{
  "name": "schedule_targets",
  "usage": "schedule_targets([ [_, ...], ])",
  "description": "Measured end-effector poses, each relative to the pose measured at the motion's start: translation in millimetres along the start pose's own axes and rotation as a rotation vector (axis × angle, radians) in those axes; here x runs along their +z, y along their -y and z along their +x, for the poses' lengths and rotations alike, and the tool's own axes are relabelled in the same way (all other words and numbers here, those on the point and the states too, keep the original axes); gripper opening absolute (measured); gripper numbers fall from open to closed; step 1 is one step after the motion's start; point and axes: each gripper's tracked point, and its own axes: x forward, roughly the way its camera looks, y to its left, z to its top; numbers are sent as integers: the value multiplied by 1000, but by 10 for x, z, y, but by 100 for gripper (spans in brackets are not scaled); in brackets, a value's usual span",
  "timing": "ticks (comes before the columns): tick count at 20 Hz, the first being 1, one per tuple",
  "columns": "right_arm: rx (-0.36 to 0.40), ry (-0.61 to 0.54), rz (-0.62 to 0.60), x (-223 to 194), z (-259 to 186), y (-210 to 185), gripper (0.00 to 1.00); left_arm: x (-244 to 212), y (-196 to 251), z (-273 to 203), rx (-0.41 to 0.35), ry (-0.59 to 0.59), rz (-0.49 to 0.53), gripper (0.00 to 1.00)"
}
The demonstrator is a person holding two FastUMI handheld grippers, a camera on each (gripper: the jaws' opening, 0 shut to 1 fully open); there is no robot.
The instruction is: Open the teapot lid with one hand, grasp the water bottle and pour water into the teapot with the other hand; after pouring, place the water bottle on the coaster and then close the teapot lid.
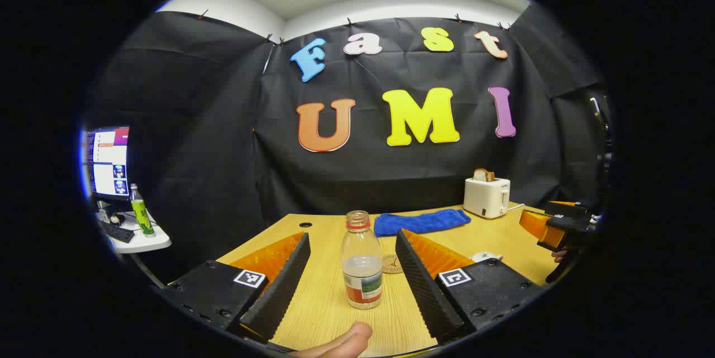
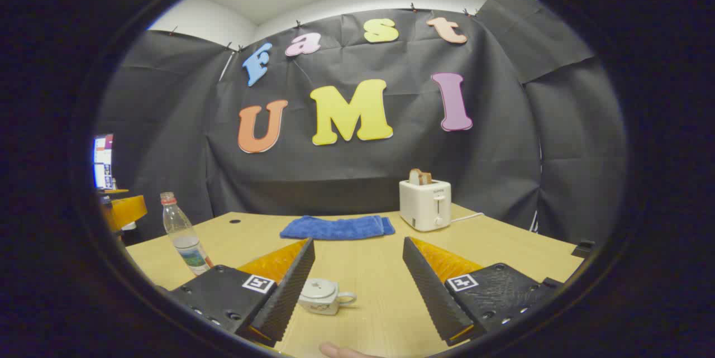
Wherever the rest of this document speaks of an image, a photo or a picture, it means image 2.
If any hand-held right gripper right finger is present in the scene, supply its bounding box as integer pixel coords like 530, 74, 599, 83
402, 236, 564, 347

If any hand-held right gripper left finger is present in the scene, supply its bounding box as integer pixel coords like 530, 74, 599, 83
166, 238, 316, 347

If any white teacup lid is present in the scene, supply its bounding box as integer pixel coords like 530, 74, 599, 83
302, 278, 337, 298

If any white ceramic teacup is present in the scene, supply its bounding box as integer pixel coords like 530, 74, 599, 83
298, 278, 357, 316

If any clear plastic water bottle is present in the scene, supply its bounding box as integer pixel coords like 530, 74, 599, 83
160, 192, 214, 276

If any computer monitor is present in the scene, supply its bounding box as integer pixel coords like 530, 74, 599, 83
93, 134, 115, 190

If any blue folded towel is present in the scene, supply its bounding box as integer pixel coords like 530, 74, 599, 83
279, 215, 396, 241

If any white toaster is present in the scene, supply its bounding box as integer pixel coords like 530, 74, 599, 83
399, 178, 452, 232

